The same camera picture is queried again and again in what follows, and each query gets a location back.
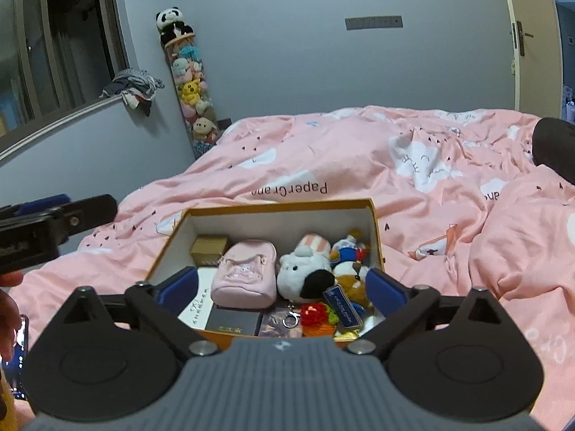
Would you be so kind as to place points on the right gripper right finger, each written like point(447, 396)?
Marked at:
point(407, 311)

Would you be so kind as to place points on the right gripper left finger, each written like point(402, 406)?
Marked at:
point(156, 309)

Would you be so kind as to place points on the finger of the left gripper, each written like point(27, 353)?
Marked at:
point(33, 206)
point(84, 215)

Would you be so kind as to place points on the white long box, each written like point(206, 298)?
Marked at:
point(198, 311)

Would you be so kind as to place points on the blue barcode tag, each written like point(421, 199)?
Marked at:
point(350, 314)

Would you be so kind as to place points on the duck plush keychain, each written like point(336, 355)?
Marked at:
point(347, 263)

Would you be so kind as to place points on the gold small box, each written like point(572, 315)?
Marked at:
point(207, 251)

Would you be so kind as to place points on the dark grey small box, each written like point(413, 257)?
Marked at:
point(237, 322)

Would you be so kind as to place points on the orange crochet ball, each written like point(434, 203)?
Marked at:
point(317, 319)

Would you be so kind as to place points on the pink mini backpack pouch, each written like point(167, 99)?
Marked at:
point(246, 276)

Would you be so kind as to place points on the white black plush cow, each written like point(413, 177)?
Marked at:
point(305, 273)

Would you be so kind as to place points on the illustrated card box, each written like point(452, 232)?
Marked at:
point(281, 322)

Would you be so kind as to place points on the yellow round toy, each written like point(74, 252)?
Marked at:
point(349, 334)

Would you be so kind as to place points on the left hand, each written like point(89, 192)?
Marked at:
point(9, 314)

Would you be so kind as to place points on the pink cloud print duvet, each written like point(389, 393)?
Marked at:
point(460, 200)

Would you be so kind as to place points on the smartphone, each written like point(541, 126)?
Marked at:
point(13, 368)

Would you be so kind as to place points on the orange cardboard storage box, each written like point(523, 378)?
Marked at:
point(283, 224)

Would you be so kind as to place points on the plush toy tube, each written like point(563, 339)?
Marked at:
point(194, 97)

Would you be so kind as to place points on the panda plush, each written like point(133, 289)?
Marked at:
point(171, 25)

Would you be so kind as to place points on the black pillow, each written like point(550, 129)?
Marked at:
point(553, 145)

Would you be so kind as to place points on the window frame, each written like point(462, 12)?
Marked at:
point(56, 58)

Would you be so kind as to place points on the door with handle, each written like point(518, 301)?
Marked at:
point(538, 61)

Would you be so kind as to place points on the wall outlet strip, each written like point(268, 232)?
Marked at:
point(373, 22)

